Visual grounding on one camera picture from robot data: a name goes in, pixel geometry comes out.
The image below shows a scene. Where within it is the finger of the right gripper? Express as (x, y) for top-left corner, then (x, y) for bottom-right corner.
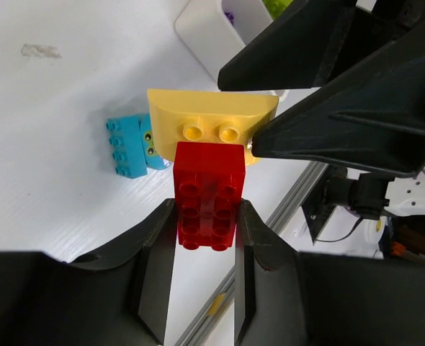
(218, 1), (406, 92)
(252, 32), (425, 177)

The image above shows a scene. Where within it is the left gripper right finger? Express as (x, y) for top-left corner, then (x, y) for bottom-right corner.
(233, 198), (425, 346)

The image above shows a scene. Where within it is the teal character lego figure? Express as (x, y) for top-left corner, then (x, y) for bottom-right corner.
(105, 113), (171, 179)

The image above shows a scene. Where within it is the aluminium rail front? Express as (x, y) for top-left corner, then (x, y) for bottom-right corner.
(176, 162), (329, 345)

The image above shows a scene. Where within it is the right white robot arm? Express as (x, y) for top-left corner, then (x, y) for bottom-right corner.
(218, 1), (425, 219)

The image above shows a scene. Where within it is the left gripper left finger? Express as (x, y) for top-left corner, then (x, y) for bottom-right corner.
(0, 199), (176, 345)

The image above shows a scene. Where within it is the right white divided tray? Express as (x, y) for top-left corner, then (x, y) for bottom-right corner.
(174, 0), (274, 81)

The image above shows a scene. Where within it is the pale yellow curved lego brick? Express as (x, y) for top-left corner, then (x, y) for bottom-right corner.
(147, 89), (279, 166)

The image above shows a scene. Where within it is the red long lego brick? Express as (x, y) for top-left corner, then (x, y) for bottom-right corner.
(174, 142), (246, 252)

